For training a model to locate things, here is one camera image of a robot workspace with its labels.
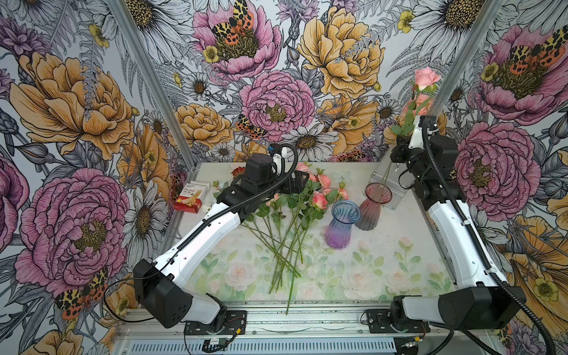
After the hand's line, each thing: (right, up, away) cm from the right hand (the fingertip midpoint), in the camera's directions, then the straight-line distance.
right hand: (395, 139), depth 72 cm
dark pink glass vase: (0, -18, +15) cm, 24 cm away
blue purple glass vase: (-14, -25, +11) cm, 31 cm away
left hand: (-32, -13, +2) cm, 34 cm away
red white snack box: (-79, -21, +29) cm, 87 cm away
